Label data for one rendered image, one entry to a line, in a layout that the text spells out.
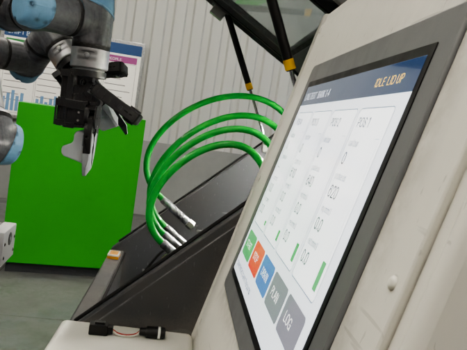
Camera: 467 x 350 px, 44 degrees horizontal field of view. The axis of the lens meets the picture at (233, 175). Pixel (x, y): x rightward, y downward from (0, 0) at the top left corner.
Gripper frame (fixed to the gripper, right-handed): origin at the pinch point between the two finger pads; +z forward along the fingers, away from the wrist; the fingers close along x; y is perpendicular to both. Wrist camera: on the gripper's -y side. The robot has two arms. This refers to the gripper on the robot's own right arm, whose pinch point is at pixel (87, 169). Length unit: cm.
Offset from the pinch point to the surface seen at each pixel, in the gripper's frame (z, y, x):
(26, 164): 40, 98, -320
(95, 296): 26.1, -4.5, 0.7
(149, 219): 6.2, -14.1, 12.7
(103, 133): 11, 46, -331
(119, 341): 22.7, -12.7, 30.6
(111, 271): 26.4, -5.1, -19.2
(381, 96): -18, -34, 73
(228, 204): 10, -33, -43
